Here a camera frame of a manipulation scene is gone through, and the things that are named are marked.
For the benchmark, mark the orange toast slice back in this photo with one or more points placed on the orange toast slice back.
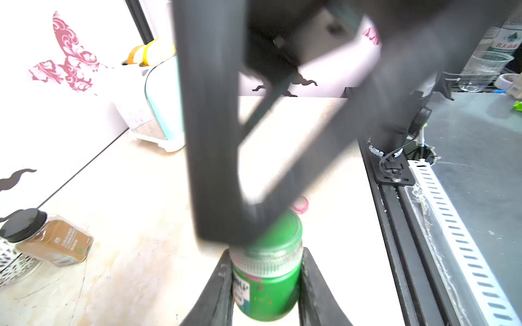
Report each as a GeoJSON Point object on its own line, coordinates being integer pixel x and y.
{"type": "Point", "coordinates": [136, 55]}

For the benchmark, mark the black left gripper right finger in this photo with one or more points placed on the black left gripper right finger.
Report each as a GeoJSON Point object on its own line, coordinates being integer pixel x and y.
{"type": "Point", "coordinates": [317, 305]}

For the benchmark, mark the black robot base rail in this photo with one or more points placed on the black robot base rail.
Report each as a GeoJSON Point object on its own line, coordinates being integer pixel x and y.
{"type": "Point", "coordinates": [422, 295]}

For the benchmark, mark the yellow toast slice front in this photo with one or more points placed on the yellow toast slice front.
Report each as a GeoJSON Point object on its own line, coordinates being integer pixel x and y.
{"type": "Point", "coordinates": [158, 51]}

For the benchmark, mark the white slotted cable duct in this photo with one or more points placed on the white slotted cable duct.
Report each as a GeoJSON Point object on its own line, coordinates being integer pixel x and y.
{"type": "Point", "coordinates": [473, 291]}

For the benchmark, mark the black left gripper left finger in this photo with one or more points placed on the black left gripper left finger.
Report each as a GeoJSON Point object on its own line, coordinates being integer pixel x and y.
{"type": "Point", "coordinates": [215, 304]}

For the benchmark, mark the clear plastic cup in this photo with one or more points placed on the clear plastic cup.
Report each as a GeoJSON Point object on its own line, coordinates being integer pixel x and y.
{"type": "Point", "coordinates": [481, 69]}

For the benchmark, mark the green snack packet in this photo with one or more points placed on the green snack packet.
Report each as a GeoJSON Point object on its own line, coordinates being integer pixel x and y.
{"type": "Point", "coordinates": [517, 106]}

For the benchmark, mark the brown spice jar black lid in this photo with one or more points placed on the brown spice jar black lid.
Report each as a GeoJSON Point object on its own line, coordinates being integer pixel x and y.
{"type": "Point", "coordinates": [51, 239]}

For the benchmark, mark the plastic water bottle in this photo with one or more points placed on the plastic water bottle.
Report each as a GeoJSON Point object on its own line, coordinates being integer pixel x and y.
{"type": "Point", "coordinates": [508, 37]}

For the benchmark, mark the mint green Belinee toaster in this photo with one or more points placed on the mint green Belinee toaster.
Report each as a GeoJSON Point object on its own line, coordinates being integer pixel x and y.
{"type": "Point", "coordinates": [149, 101]}

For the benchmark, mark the pink paint jar lid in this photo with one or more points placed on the pink paint jar lid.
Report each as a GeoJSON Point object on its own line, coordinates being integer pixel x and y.
{"type": "Point", "coordinates": [300, 205]}

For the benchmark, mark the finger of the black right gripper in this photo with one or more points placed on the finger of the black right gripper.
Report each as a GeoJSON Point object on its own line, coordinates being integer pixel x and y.
{"type": "Point", "coordinates": [409, 56]}
{"type": "Point", "coordinates": [210, 36]}

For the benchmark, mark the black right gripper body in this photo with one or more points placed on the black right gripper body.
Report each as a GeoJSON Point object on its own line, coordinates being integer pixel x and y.
{"type": "Point", "coordinates": [301, 31]}

